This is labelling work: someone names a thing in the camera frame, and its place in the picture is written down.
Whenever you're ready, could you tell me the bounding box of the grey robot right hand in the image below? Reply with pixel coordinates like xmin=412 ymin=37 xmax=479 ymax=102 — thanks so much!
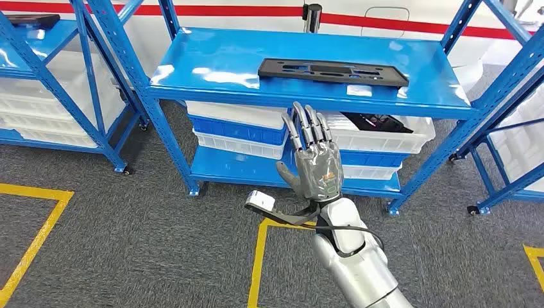
xmin=276 ymin=101 xmax=344 ymax=201

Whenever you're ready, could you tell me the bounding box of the black plastic panel part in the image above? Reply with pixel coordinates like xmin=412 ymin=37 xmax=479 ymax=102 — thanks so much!
xmin=258 ymin=58 xmax=410 ymax=88

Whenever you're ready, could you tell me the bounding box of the blue steel shelf rack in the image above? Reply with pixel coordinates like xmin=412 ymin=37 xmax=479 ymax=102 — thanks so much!
xmin=85 ymin=0 xmax=544 ymax=218
xmin=0 ymin=0 xmax=150 ymax=176
xmin=448 ymin=64 xmax=544 ymax=216

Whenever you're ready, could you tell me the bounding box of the black glossy panel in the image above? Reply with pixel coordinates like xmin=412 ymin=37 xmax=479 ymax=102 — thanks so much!
xmin=341 ymin=111 xmax=414 ymax=134

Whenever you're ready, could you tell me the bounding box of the yellow floor tape square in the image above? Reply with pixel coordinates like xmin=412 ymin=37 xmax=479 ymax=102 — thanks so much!
xmin=0 ymin=182 xmax=75 ymax=308
xmin=522 ymin=244 xmax=544 ymax=295
xmin=247 ymin=218 xmax=318 ymax=308

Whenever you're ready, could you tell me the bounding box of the black flat panel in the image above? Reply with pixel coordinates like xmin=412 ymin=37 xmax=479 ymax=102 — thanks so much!
xmin=6 ymin=13 xmax=61 ymax=30

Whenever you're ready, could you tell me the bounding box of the dark grey camera bracket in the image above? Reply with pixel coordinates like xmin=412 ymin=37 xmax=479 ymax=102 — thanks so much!
xmin=245 ymin=200 xmax=320 ymax=227

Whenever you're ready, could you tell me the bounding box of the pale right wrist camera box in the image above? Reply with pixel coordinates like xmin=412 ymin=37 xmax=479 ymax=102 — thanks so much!
xmin=245 ymin=190 xmax=277 ymax=214

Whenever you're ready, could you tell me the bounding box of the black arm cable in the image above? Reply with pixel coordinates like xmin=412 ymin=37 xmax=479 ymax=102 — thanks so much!
xmin=297 ymin=223 xmax=386 ymax=258

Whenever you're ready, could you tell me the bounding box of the black-topped chrome stanchion post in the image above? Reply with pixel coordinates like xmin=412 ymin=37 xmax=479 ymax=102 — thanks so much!
xmin=302 ymin=3 xmax=323 ymax=35

